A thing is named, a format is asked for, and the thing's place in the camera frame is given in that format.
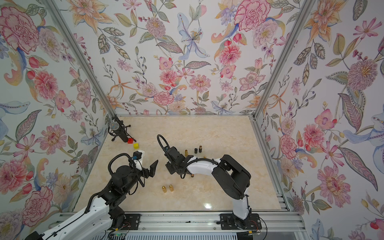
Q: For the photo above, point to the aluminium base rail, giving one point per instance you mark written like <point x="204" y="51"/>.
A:
<point x="206" y="226"/>

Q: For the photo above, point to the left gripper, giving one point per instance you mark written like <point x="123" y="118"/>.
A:
<point x="146" y="173"/>

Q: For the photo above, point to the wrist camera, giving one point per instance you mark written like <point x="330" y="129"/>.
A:
<point x="138" y="156"/>
<point x="173" y="152"/>

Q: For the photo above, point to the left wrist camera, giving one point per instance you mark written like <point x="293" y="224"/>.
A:
<point x="138" y="156"/>

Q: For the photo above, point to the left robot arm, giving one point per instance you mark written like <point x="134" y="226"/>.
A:
<point x="102" y="211"/>

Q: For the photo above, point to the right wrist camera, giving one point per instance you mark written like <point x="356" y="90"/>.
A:
<point x="173" y="152"/>

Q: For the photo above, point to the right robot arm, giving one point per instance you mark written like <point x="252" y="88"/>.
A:
<point x="232" y="177"/>

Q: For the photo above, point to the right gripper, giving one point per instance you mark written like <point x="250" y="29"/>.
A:
<point x="169" y="166"/>

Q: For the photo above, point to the yellow cube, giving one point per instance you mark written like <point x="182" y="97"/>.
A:
<point x="136" y="146"/>

